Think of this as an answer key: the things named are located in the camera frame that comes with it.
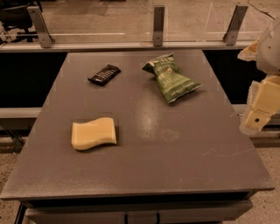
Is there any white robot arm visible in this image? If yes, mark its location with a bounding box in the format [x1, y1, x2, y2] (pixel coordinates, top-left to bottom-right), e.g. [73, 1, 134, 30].
[237, 17, 280, 135]

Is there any yellow wavy sponge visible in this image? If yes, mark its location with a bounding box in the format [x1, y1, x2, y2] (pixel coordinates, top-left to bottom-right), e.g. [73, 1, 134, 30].
[71, 117, 116, 151]

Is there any green chip bag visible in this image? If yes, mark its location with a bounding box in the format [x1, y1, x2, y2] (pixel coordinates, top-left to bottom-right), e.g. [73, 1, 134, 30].
[143, 53, 202, 103]

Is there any grey table cabinet base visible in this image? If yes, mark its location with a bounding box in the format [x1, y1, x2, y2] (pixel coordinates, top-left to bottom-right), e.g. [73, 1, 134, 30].
[13, 192, 253, 224]

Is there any black candy bar wrapper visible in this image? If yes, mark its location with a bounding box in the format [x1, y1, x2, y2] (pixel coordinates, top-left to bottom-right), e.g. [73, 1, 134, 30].
[87, 65, 121, 86]

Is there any black office chair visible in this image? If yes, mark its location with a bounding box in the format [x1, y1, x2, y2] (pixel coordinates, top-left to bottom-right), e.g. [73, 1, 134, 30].
[0, 0, 42, 43]

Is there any horizontal metal rail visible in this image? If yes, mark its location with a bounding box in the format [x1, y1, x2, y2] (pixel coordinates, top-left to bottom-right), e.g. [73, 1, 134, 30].
[0, 40, 251, 53]

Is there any right metal rail bracket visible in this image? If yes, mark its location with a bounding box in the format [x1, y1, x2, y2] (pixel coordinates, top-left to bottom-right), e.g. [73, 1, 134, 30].
[222, 3, 248, 46]

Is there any metal rail bracket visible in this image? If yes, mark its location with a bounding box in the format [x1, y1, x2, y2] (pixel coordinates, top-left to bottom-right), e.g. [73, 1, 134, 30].
[152, 5, 165, 47]
[222, 3, 248, 46]
[27, 6, 54, 48]

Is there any middle metal rail bracket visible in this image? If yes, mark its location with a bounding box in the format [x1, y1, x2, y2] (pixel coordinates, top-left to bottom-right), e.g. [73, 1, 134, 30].
[152, 5, 165, 47]

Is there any left metal rail bracket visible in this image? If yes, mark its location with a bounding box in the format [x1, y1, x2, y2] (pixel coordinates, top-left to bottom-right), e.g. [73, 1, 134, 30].
[27, 6, 54, 48]

